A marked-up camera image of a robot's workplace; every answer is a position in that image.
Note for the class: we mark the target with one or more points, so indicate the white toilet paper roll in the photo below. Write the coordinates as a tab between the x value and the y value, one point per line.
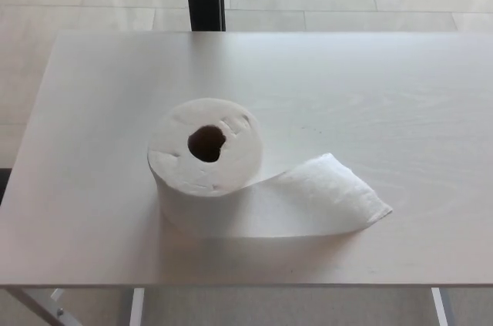
181	172

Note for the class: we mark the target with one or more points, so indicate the grey metal table leg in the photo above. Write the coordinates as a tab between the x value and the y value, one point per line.
31	304

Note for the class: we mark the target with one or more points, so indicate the white table leg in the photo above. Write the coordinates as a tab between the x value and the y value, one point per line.
136	306
440	306

